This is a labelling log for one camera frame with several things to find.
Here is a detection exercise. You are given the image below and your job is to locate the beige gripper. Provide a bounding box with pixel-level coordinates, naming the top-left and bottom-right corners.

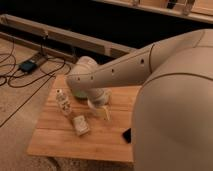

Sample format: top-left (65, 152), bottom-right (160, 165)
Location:
top-left (87, 88), bottom-right (110, 121)

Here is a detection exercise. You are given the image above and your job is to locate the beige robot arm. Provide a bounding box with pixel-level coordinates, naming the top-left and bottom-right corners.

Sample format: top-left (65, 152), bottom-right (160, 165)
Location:
top-left (67, 29), bottom-right (213, 171)

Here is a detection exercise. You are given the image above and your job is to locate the black phone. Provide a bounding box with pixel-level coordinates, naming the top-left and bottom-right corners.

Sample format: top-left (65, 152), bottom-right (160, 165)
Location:
top-left (122, 129), bottom-right (131, 143)

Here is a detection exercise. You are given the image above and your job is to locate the green bowl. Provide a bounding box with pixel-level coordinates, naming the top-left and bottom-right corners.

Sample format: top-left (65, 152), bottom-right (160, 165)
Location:
top-left (73, 91), bottom-right (87, 99)

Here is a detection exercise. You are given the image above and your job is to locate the wooden board table top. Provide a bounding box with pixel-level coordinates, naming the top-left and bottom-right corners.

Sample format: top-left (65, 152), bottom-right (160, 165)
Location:
top-left (26, 74), bottom-right (143, 164)

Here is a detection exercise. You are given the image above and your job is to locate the black power adapter box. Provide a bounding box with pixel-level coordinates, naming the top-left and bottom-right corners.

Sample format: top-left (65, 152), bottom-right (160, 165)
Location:
top-left (19, 60), bottom-right (37, 73)

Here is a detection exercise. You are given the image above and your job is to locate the black floor cable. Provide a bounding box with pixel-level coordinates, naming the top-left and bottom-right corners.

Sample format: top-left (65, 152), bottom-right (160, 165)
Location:
top-left (0, 36), bottom-right (73, 128)

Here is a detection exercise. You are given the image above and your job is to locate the long wooden rail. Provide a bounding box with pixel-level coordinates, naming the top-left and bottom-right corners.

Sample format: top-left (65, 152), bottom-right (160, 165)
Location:
top-left (0, 14), bottom-right (135, 58)

